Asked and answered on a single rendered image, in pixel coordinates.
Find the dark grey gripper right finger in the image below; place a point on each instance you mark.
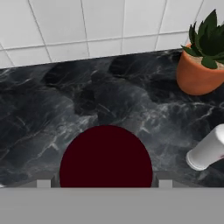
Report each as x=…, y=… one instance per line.
x=165, y=182

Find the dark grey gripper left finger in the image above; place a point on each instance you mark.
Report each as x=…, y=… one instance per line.
x=43, y=182

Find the dark red round drink can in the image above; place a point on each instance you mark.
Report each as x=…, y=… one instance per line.
x=106, y=159

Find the potted plant in terracotta pot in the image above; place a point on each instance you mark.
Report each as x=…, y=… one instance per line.
x=201, y=67

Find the white cylindrical drink bottle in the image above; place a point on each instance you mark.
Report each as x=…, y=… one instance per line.
x=207, y=150

